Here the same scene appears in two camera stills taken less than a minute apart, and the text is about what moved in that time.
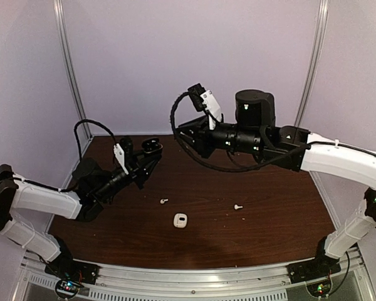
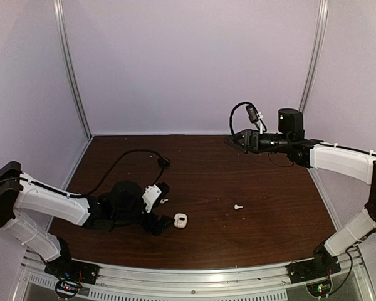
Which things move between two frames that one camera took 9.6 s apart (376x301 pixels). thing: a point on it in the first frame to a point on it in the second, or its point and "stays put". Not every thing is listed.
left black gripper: (136, 167) to (161, 226)
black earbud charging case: (151, 145) to (163, 162)
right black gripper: (201, 144) to (251, 140)
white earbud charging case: (180, 220) stays put
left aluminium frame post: (57, 9) stays put
